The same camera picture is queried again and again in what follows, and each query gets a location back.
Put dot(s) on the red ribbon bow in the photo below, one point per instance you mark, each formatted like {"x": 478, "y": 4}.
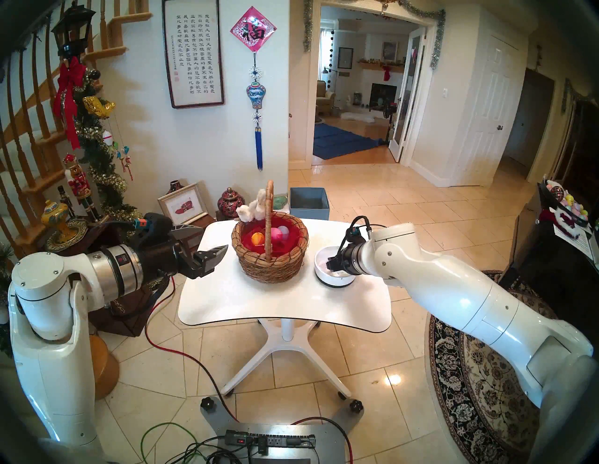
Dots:
{"x": 70, "y": 77}

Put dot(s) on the white pedestal table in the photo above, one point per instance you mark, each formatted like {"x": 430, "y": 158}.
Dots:
{"x": 281, "y": 299}

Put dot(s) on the black fireplace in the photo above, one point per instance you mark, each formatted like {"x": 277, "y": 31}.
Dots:
{"x": 381, "y": 96}

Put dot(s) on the white panel door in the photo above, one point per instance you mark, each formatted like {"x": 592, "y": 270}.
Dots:
{"x": 486, "y": 117}

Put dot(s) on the black floor fan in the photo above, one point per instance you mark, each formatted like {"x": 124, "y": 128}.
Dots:
{"x": 390, "y": 111}

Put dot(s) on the white framed picture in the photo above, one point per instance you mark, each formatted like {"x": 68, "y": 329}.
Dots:
{"x": 182, "y": 203}

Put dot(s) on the wooden staircase railing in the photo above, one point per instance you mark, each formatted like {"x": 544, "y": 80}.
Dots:
{"x": 112, "y": 50}

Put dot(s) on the red santa hat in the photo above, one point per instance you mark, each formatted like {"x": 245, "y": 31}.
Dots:
{"x": 547, "y": 216}

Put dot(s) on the gold foil ornament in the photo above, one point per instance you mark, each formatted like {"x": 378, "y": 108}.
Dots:
{"x": 98, "y": 106}

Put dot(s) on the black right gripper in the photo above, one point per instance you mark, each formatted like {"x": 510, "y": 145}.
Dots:
{"x": 348, "y": 259}

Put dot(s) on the green folded cloth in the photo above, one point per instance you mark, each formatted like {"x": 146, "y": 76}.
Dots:
{"x": 281, "y": 202}

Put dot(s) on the yellow armchair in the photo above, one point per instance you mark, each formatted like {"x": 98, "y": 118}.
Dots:
{"x": 325, "y": 97}

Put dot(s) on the white bowl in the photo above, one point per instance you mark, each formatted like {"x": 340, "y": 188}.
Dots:
{"x": 327, "y": 279}

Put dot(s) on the red cloisonne jar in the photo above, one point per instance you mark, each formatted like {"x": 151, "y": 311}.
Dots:
{"x": 230, "y": 203}

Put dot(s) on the glass french door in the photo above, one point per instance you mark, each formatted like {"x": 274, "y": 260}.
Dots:
{"x": 406, "y": 93}

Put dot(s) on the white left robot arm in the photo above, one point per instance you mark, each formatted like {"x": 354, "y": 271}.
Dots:
{"x": 51, "y": 374}

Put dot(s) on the pink easter egg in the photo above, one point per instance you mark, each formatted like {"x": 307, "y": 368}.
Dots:
{"x": 276, "y": 234}

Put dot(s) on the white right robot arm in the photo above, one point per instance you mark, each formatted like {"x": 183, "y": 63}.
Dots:
{"x": 468, "y": 290}

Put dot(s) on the red christmas stocking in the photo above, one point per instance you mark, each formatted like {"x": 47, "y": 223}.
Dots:
{"x": 386, "y": 73}

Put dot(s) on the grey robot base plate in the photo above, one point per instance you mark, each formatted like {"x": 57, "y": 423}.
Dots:
{"x": 327, "y": 444}

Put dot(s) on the red nutcracker figure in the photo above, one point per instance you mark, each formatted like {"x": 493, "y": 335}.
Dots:
{"x": 79, "y": 184}

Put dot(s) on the purple easter egg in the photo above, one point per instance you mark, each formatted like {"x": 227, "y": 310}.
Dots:
{"x": 284, "y": 230}

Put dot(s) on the red mesh basket lining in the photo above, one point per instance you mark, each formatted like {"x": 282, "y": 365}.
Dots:
{"x": 248, "y": 250}

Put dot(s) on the yellow easter egg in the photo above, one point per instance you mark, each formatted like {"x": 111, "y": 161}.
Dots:
{"x": 257, "y": 238}

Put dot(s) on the black framed wall picture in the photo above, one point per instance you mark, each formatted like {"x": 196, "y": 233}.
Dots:
{"x": 345, "y": 58}

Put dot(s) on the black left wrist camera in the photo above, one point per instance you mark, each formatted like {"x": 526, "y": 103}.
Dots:
{"x": 157, "y": 224}

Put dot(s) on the framed calligraphy scroll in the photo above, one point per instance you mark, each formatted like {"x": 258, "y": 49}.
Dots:
{"x": 193, "y": 51}

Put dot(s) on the red diamond fu decoration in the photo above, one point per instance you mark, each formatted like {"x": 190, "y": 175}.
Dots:
{"x": 253, "y": 30}

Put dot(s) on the patterned oriental rug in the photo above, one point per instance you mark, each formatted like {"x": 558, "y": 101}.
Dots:
{"x": 449, "y": 374}

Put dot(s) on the black lantern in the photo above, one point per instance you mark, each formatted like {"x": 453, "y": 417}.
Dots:
{"x": 75, "y": 32}

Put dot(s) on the green christmas garland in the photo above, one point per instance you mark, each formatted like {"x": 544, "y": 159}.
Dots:
{"x": 98, "y": 159}

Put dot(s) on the red decorated egg ornament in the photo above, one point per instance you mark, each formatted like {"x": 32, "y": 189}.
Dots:
{"x": 556, "y": 192}

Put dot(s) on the round wooden stool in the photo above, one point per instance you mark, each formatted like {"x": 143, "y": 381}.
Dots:
{"x": 105, "y": 369}

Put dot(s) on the blue box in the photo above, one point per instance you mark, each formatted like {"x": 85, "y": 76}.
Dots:
{"x": 316, "y": 208}

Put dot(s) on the gold framed painting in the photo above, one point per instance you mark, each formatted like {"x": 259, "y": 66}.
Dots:
{"x": 389, "y": 51}

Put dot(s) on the white plush bunny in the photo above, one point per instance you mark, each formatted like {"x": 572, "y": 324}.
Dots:
{"x": 248, "y": 213}

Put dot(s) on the black power strip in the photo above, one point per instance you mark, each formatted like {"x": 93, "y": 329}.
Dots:
{"x": 276, "y": 440}

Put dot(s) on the ornate brass round tray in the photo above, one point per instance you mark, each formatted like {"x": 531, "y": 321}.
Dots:
{"x": 77, "y": 236}

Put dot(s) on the blue tassel vase ornament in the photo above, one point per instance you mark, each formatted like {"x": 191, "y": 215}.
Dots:
{"x": 256, "y": 96}

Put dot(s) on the small dark vase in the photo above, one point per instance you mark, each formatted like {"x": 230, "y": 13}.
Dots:
{"x": 174, "y": 185}

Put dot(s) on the small black nutcracker figure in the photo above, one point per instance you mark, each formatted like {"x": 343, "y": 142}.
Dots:
{"x": 64, "y": 199}

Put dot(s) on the silver green tinsel garland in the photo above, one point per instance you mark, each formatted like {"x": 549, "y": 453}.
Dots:
{"x": 436, "y": 42}

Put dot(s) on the yellow ornate vase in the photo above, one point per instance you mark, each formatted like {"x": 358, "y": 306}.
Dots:
{"x": 56, "y": 216}

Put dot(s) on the blue floor rug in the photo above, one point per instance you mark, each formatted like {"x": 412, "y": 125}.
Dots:
{"x": 334, "y": 140}

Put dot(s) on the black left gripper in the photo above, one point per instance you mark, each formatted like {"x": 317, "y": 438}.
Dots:
{"x": 164, "y": 257}

